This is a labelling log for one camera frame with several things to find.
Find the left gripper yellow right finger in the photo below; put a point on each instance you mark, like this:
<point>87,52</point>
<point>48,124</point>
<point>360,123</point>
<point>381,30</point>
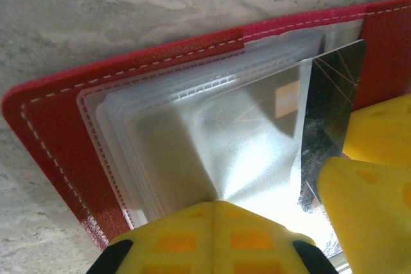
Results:
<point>257,248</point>

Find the red leather card holder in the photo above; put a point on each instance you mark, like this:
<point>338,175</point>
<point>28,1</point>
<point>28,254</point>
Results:
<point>51,133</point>

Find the mirrored silver card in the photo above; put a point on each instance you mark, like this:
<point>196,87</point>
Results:
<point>330,110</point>

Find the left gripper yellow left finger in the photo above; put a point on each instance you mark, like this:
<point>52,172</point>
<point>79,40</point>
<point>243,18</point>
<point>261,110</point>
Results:
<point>167,248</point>

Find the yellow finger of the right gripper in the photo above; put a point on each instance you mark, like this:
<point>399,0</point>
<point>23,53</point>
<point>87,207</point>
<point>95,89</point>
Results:
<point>372,216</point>
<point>382,133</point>

